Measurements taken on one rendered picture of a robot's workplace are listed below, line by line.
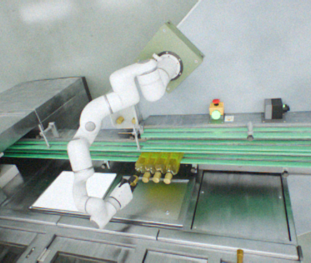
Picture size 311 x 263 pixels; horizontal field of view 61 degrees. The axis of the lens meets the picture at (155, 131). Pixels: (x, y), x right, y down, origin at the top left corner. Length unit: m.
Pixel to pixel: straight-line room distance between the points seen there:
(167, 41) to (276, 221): 0.97
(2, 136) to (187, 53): 1.23
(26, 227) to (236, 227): 1.08
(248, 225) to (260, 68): 0.75
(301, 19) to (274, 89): 0.33
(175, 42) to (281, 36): 0.48
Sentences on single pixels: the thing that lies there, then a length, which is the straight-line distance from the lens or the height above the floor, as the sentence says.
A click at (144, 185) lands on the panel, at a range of 1.54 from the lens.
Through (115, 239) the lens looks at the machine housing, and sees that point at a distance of 1.36.
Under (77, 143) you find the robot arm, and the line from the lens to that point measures 1.12.
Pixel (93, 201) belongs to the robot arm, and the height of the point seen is 1.44.
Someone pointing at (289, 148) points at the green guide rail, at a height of 0.96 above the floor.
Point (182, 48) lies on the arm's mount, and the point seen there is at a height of 0.84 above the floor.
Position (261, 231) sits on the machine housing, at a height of 1.27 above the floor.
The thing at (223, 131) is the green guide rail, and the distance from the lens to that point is 1.40.
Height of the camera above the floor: 2.11
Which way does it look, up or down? 54 degrees down
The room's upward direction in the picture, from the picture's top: 151 degrees counter-clockwise
